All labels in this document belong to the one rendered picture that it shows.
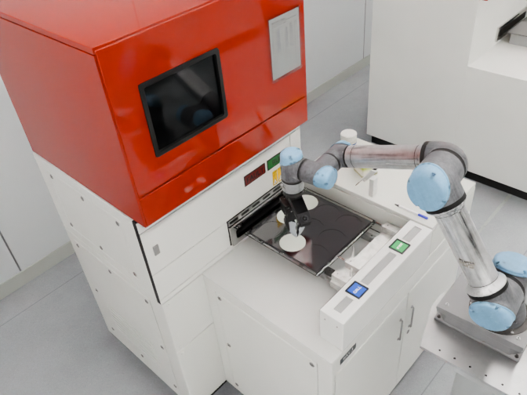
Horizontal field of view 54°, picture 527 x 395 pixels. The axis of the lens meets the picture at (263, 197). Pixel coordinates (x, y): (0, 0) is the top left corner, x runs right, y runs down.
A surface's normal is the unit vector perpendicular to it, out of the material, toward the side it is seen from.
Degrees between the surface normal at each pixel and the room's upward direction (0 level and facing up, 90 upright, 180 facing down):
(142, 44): 90
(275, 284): 0
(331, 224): 0
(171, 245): 90
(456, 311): 2
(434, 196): 81
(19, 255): 90
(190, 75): 90
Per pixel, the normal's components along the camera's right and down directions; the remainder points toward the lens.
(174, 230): 0.73, 0.38
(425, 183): -0.65, 0.40
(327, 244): -0.08, -0.78
